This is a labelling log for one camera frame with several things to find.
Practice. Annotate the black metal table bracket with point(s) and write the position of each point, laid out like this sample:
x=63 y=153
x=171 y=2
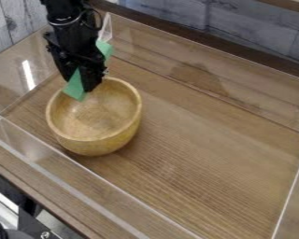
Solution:
x=32 y=226

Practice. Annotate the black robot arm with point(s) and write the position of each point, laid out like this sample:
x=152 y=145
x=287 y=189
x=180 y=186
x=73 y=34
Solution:
x=69 y=6

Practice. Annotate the clear acrylic tray wall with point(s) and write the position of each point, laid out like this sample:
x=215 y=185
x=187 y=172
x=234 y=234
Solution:
x=210 y=172

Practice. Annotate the clear acrylic corner bracket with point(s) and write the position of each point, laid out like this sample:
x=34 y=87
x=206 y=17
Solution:
x=105 y=32

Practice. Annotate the wooden bowl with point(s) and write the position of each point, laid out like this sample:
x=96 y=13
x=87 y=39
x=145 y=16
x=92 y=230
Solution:
x=97 y=125

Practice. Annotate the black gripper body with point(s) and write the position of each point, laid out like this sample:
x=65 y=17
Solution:
x=73 y=35

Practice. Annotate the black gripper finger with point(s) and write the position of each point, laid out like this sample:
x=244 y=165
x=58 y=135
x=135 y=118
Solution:
x=92 y=73
x=64 y=62

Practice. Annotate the green rectangular block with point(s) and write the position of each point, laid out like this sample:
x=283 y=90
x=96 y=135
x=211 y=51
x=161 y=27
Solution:
x=73 y=88

